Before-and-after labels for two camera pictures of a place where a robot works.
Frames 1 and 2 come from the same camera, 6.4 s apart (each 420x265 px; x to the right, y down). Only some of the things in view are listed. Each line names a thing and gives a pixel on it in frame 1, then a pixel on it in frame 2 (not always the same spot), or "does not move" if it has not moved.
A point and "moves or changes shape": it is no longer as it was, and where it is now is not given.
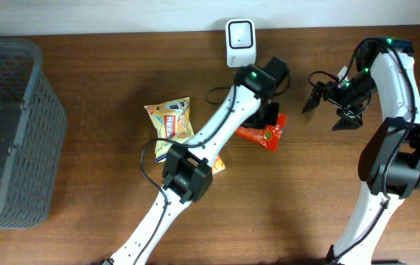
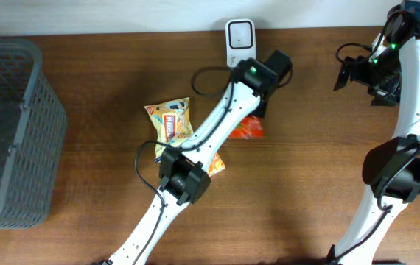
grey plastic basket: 20,129 does not move
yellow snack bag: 172,119 does not move
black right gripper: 332,100 to 354,73
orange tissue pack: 217,165 does not move
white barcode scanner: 241,46 does not move
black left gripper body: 265,117 to 260,109
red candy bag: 267,135 moves or changes shape
